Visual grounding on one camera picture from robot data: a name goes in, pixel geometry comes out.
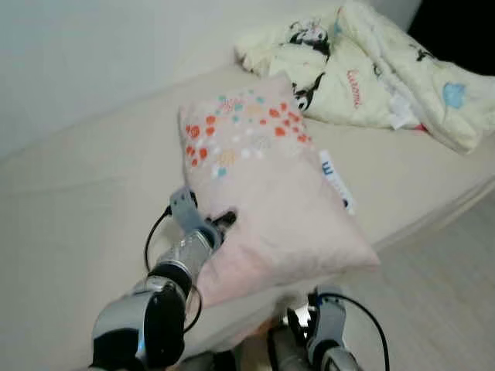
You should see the pink floral pillow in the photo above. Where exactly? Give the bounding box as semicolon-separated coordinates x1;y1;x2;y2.
177;73;382;310

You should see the cream cartoon print quilt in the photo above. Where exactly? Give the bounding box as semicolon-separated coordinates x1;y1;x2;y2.
234;0;495;155

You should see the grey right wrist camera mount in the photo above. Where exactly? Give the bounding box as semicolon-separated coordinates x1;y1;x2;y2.
308;284;350;366

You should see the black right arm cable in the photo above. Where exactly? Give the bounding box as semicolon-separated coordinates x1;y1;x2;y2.
321;291;391;371

